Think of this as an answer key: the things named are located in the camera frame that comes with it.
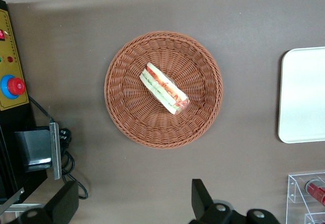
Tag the round brown wicker basket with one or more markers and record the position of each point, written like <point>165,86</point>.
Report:
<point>132,107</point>

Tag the beige plastic serving tray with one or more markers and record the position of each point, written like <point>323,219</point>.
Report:
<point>304,94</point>

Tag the red emergency stop button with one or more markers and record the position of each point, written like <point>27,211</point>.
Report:
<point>15,87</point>

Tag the grey metal bracket plate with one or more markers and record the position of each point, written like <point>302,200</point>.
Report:
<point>56,153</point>

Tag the dark metal block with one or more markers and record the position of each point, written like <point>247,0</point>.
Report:
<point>33,147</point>

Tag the clear acrylic bottle rack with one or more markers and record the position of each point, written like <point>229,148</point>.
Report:
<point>295,191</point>

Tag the black control box yellow panel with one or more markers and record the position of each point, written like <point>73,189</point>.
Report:
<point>11,43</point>

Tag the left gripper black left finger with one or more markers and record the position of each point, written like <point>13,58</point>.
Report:
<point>63,198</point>

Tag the triangle sandwich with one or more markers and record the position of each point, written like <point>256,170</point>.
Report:
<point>163,89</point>

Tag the red cola bottle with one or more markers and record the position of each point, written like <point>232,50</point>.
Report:
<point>317,191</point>

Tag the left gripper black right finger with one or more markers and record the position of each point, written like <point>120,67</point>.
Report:
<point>203,201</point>

